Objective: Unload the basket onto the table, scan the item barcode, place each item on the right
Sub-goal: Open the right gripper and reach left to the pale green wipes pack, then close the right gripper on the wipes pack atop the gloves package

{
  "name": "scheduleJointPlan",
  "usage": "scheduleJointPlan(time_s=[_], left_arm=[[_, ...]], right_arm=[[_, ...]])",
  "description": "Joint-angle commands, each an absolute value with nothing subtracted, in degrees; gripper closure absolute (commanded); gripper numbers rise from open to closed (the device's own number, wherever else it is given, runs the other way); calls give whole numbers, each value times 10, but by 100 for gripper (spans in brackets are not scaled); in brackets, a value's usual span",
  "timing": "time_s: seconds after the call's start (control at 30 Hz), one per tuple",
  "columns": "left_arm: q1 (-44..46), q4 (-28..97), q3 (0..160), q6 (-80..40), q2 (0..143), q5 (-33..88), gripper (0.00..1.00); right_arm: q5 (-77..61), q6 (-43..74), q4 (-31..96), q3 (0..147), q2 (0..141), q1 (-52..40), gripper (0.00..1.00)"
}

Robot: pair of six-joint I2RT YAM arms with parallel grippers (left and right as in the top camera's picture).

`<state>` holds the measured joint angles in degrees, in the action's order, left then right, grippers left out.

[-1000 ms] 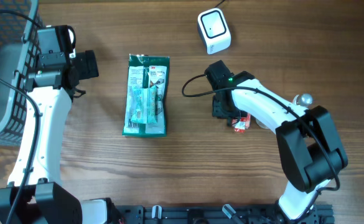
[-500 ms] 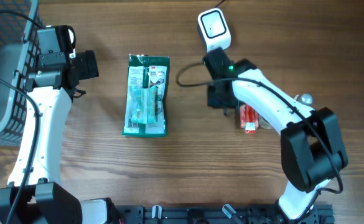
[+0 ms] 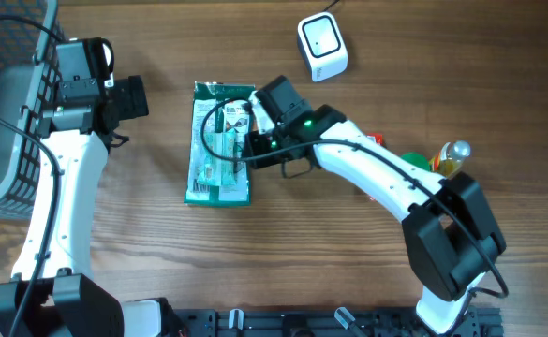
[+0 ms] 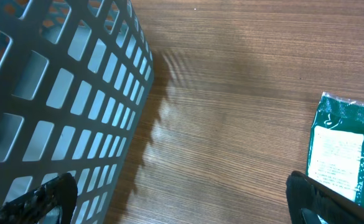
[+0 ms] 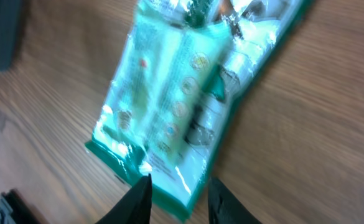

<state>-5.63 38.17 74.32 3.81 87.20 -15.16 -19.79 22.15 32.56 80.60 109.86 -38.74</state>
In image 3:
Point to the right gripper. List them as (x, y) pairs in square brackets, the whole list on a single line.
[(257, 142)]

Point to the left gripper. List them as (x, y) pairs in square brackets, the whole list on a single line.
[(129, 96)]

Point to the green 3M package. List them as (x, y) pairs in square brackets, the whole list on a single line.
[(218, 108)]

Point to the teal snack packet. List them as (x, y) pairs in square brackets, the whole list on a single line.
[(214, 171)]

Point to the red stick sachet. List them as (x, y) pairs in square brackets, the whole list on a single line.
[(377, 138)]

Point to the green lidded jar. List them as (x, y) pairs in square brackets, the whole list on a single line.
[(417, 160)]

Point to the yellow dish soap bottle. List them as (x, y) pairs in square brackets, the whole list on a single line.
[(450, 158)]

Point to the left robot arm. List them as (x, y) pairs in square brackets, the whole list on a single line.
[(52, 291)]

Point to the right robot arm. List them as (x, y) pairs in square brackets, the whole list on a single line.
[(451, 235)]

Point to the white barcode scanner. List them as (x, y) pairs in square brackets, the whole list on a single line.
[(322, 46)]

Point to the grey plastic mesh basket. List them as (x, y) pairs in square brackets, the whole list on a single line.
[(29, 70)]

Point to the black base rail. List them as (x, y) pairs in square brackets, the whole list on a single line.
[(392, 322)]

